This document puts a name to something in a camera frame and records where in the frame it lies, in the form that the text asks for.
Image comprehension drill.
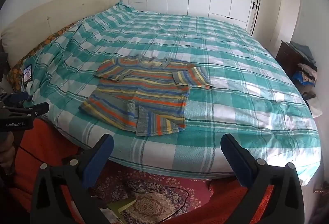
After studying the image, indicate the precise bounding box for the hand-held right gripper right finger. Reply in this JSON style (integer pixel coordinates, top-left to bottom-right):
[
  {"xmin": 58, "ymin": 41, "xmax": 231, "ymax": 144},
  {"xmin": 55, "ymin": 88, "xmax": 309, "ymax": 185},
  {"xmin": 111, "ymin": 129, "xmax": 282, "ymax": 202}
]
[{"xmin": 220, "ymin": 134, "xmax": 305, "ymax": 224}]

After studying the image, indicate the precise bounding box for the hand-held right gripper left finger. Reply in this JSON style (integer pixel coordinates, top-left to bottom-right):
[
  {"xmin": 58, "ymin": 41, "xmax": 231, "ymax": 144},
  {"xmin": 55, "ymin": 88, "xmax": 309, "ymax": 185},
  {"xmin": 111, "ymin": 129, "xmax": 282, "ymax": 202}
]
[{"xmin": 31, "ymin": 134, "xmax": 115, "ymax": 224}]

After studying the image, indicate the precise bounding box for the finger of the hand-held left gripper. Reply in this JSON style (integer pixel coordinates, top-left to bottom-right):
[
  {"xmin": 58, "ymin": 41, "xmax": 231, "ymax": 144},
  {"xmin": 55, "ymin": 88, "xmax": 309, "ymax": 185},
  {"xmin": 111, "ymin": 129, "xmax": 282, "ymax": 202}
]
[
  {"xmin": 2, "ymin": 102, "xmax": 50, "ymax": 118},
  {"xmin": 0, "ymin": 92, "xmax": 29, "ymax": 105}
]

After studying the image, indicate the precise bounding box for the striped knit sweater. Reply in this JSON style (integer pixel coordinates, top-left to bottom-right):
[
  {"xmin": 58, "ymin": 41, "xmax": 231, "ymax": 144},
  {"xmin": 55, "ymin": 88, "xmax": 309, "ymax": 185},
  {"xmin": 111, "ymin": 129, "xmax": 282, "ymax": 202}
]
[{"xmin": 78, "ymin": 56, "xmax": 213, "ymax": 137}]

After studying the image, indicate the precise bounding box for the pile of clothes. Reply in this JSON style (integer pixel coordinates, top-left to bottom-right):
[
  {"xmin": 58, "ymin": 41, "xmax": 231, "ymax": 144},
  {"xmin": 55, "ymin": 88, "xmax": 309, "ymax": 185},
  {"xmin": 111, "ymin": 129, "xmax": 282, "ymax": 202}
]
[{"xmin": 290, "ymin": 41, "xmax": 319, "ymax": 101}]

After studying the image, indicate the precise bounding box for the person's left hand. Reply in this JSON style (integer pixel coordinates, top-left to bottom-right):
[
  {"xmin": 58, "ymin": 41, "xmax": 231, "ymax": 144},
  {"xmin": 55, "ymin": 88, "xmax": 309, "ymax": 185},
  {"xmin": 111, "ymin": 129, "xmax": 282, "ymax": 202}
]
[{"xmin": 0, "ymin": 146, "xmax": 15, "ymax": 176}]

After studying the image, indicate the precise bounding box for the black smartphone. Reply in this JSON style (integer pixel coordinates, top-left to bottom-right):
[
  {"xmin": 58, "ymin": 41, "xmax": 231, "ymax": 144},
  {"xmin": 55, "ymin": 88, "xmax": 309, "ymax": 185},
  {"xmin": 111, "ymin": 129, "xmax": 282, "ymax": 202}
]
[{"xmin": 24, "ymin": 64, "xmax": 33, "ymax": 84}]

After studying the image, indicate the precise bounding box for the orange-red cloth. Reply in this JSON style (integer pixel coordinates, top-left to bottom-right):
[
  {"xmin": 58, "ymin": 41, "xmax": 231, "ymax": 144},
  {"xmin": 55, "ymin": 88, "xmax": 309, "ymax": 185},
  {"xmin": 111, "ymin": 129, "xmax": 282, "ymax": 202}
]
[
  {"xmin": 208, "ymin": 179, "xmax": 274, "ymax": 224},
  {"xmin": 15, "ymin": 117, "xmax": 90, "ymax": 214}
]

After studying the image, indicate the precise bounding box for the yellow-green folder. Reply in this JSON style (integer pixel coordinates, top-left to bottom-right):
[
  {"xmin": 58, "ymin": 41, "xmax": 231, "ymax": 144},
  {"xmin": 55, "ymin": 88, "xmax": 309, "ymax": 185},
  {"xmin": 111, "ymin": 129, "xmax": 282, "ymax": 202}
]
[{"xmin": 107, "ymin": 197, "xmax": 138, "ymax": 224}]

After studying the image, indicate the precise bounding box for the teal checked blanket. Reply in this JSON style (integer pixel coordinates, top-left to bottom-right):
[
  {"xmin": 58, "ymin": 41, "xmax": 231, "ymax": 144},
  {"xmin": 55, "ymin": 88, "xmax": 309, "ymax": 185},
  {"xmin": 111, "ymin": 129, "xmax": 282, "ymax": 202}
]
[{"xmin": 19, "ymin": 2, "xmax": 322, "ymax": 186}]

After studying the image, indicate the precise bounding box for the orange patterned bed sheet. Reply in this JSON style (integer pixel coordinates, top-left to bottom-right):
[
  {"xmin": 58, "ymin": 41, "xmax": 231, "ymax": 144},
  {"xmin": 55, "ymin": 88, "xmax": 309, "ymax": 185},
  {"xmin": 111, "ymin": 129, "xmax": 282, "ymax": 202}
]
[{"xmin": 6, "ymin": 22, "xmax": 80, "ymax": 92}]

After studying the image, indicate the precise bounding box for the red patterned rug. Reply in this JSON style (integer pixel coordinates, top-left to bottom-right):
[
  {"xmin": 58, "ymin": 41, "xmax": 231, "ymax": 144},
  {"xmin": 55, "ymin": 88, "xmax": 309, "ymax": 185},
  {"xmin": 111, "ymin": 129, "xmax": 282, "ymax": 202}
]
[{"xmin": 87, "ymin": 160, "xmax": 214, "ymax": 224}]

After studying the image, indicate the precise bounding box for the cream padded headboard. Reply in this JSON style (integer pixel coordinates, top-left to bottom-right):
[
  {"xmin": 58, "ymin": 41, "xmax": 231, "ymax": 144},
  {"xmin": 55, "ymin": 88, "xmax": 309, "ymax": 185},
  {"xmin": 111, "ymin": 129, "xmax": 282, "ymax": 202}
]
[{"xmin": 1, "ymin": 0, "xmax": 119, "ymax": 68}]

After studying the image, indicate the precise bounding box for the dark wooden nightstand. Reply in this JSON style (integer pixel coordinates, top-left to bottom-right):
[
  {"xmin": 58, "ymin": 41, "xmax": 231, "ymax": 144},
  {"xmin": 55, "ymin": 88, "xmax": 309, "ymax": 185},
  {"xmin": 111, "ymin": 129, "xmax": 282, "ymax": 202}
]
[{"xmin": 275, "ymin": 40, "xmax": 304, "ymax": 78}]

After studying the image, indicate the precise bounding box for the black cable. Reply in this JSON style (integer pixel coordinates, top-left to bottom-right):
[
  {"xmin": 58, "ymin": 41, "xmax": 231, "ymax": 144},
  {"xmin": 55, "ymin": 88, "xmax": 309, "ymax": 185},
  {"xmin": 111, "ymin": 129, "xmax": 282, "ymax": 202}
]
[{"xmin": 126, "ymin": 183, "xmax": 191, "ymax": 224}]

